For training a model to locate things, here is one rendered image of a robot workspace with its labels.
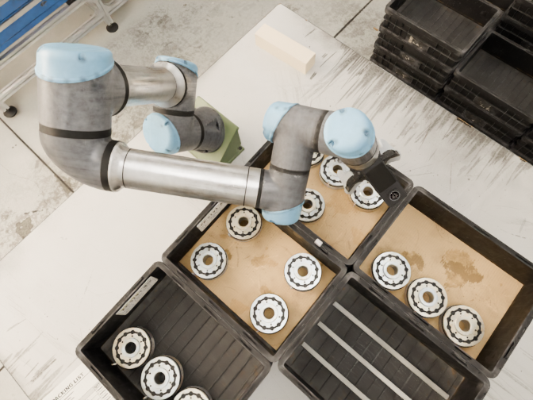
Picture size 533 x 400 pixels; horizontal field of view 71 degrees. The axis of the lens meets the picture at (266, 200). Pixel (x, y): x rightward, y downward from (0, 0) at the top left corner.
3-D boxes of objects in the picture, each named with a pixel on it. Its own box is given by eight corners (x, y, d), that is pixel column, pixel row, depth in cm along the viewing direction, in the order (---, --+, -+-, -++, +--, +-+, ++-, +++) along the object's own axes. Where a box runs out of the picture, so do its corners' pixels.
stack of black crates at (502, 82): (426, 113, 195) (454, 71, 163) (458, 76, 201) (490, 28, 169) (494, 158, 185) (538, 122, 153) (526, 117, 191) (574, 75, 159)
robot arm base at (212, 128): (182, 137, 128) (162, 140, 120) (197, 98, 121) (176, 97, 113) (214, 161, 124) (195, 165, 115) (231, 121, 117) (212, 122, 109)
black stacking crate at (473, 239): (344, 274, 105) (350, 268, 95) (404, 198, 112) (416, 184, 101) (469, 375, 95) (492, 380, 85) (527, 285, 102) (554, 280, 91)
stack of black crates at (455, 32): (364, 73, 205) (384, 6, 162) (396, 39, 211) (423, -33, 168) (425, 113, 195) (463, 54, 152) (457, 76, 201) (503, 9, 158)
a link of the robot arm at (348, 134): (326, 98, 59) (379, 109, 56) (338, 120, 69) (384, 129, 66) (311, 146, 59) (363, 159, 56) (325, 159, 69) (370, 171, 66)
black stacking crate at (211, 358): (96, 348, 103) (74, 351, 92) (171, 266, 109) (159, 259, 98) (198, 459, 93) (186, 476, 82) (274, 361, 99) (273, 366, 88)
